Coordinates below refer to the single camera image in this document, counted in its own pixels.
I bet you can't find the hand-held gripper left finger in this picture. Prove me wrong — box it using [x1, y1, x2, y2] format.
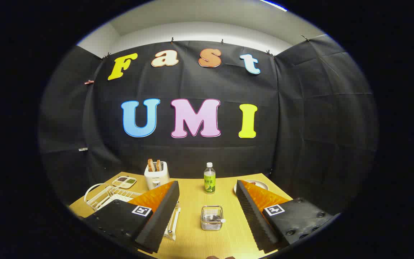
[79, 181, 180, 254]

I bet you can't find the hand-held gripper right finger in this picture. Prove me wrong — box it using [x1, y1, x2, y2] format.
[236, 180, 337, 253]

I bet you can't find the metal wire basket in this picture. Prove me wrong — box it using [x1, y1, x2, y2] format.
[201, 205, 225, 231]

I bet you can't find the white wire dish rack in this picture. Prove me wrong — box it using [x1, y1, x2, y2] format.
[84, 183, 181, 241]

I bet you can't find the white plate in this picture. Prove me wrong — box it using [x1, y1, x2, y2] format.
[233, 180, 268, 193]

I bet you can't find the white toaster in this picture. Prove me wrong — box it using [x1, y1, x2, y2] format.
[144, 162, 170, 190]

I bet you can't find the white divided condiment tray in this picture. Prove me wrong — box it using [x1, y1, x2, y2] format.
[112, 176, 137, 189]

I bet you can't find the green tea bottle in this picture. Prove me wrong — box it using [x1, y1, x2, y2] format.
[204, 162, 216, 194]

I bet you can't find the black backdrop cloth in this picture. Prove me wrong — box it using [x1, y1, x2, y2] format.
[38, 34, 378, 216]

